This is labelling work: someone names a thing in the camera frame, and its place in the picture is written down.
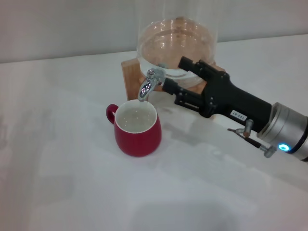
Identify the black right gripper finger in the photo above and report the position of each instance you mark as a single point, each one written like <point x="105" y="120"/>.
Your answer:
<point x="199" y="68"/>
<point x="187" y="98"/>

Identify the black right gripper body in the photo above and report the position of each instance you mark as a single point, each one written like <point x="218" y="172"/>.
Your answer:
<point x="231" y="98"/>

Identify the chrome faucet tap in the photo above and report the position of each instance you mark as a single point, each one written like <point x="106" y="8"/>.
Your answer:
<point x="145" y="89"/>

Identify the red ceramic cup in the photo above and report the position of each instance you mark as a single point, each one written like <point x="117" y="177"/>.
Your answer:
<point x="137" y="142"/>

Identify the clear glass dispenser jar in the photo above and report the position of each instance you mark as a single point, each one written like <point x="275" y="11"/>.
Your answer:
<point x="166" y="43"/>

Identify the wooden dispenser stand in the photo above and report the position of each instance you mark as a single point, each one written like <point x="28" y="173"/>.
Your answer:
<point x="131" y="79"/>

